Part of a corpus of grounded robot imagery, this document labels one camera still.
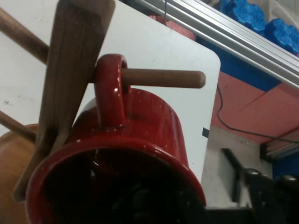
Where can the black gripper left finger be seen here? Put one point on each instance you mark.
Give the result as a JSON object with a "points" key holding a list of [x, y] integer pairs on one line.
{"points": [[137, 205]]}

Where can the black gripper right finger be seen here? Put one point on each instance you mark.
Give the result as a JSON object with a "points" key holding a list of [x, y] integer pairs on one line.
{"points": [[266, 200]]}

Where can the red enamel mug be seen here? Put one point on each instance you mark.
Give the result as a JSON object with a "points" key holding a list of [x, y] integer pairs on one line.
{"points": [[149, 121]]}

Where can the black table foot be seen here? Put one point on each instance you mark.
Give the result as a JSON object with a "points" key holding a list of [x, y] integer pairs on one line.
{"points": [[231, 172]]}

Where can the dark aluminium profile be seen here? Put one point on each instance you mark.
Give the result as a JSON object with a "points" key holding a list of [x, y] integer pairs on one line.
{"points": [[280, 149]]}

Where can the black table edge clip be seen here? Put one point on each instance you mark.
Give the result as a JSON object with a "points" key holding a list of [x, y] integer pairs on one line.
{"points": [[205, 132]]}

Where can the orange red floor mat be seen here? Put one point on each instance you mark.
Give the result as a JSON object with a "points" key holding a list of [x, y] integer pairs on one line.
{"points": [[247, 105]]}

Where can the brown wooden mug tree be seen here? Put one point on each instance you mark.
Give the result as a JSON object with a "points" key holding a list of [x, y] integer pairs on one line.
{"points": [[74, 58]]}

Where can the red foam mat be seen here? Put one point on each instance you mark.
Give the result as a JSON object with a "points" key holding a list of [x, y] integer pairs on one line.
{"points": [[177, 28]]}

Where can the blue foam mat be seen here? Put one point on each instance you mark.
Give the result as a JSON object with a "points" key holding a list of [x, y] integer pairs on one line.
{"points": [[252, 14]]}

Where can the white sheet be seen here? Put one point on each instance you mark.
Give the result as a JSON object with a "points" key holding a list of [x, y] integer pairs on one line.
{"points": [[285, 9]]}

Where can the aluminium side frame rail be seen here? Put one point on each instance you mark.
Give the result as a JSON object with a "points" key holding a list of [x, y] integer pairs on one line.
{"points": [[233, 35]]}

